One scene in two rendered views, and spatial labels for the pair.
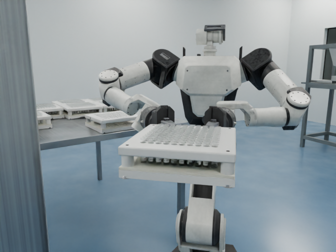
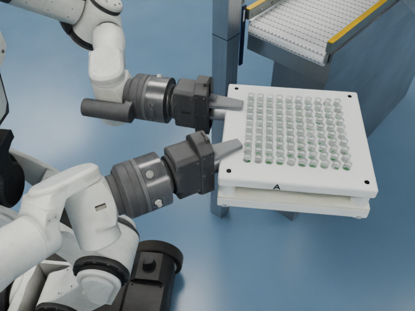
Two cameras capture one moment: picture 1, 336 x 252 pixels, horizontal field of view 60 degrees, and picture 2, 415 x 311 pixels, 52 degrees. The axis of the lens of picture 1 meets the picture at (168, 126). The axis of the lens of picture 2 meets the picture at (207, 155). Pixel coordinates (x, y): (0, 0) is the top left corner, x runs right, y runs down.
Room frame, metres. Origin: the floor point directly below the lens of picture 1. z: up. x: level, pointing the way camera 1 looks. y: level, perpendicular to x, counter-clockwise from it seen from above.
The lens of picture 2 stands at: (0.90, 0.48, 1.55)
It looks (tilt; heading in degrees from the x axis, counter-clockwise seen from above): 46 degrees down; 263
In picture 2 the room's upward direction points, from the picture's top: straight up
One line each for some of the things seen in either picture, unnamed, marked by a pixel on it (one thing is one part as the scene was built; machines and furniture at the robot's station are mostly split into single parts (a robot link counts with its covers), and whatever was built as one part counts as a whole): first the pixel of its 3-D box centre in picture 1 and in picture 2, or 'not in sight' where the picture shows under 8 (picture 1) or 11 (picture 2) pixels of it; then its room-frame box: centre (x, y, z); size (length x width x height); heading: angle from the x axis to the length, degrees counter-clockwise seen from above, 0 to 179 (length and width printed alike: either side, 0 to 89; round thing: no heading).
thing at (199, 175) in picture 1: (184, 158); (289, 153); (0.69, -0.04, 1.00); 0.24 x 0.24 x 0.02; 77
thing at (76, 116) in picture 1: (81, 113); not in sight; (2.07, 0.63, 0.88); 0.24 x 0.24 x 0.02; 33
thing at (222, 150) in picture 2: (169, 122); (223, 147); (0.82, 0.00, 1.06); 0.06 x 0.03 x 0.02; 19
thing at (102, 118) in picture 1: (112, 116); not in sight; (1.66, 0.32, 0.93); 0.25 x 0.24 x 0.02; 126
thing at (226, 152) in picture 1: (184, 139); (293, 134); (0.69, -0.04, 1.04); 0.25 x 0.24 x 0.02; 77
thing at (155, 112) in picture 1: (158, 123); (173, 174); (0.90, 0.03, 1.04); 0.12 x 0.10 x 0.13; 19
